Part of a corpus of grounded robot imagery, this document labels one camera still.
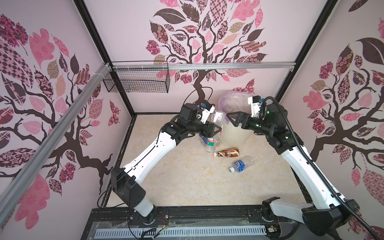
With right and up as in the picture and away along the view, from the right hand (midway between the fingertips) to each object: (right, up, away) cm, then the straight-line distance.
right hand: (232, 114), depth 67 cm
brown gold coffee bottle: (+4, -22, +25) cm, 34 cm away
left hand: (-7, -7, +4) cm, 11 cm away
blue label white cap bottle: (+9, -29, +19) cm, 35 cm away
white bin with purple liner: (+8, +11, +29) cm, 32 cm away
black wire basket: (-48, +27, +28) cm, 62 cm away
